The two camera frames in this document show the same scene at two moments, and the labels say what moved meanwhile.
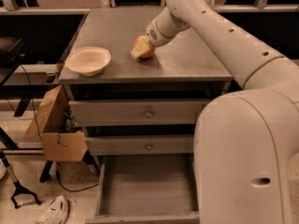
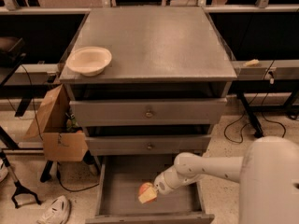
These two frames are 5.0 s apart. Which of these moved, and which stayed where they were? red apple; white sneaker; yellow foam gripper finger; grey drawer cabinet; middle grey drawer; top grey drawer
Moved: yellow foam gripper finger; red apple
Stayed: white sneaker; top grey drawer; grey drawer cabinet; middle grey drawer
